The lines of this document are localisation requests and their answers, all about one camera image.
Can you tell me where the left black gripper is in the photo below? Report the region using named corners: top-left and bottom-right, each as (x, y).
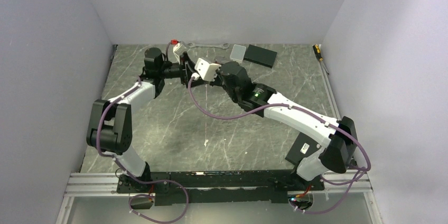
top-left (158, 52), bottom-right (209, 88)

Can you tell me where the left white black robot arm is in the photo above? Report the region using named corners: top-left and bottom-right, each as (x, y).
top-left (86, 48), bottom-right (194, 192)

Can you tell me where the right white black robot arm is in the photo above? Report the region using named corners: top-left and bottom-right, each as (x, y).
top-left (213, 61), bottom-right (356, 190)

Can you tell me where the translucent white plastic box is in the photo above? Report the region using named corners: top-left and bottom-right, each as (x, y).
top-left (230, 44), bottom-right (247, 64)

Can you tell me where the silver open-end wrench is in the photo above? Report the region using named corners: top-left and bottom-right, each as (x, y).
top-left (188, 42), bottom-right (230, 50)

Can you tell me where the black flat rectangular box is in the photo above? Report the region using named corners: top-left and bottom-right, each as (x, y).
top-left (243, 44), bottom-right (277, 68)

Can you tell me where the yellow black screwdriver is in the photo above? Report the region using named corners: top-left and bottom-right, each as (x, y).
top-left (313, 44), bottom-right (330, 75)

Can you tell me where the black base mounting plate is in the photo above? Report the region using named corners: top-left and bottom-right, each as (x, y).
top-left (116, 170), bottom-right (324, 206)

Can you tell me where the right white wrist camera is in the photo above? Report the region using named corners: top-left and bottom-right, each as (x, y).
top-left (194, 58), bottom-right (221, 82)

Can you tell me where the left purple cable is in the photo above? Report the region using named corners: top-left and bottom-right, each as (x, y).
top-left (96, 42), bottom-right (190, 224)

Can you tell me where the aluminium extrusion rail frame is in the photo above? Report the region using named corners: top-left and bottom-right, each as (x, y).
top-left (56, 170), bottom-right (384, 223)

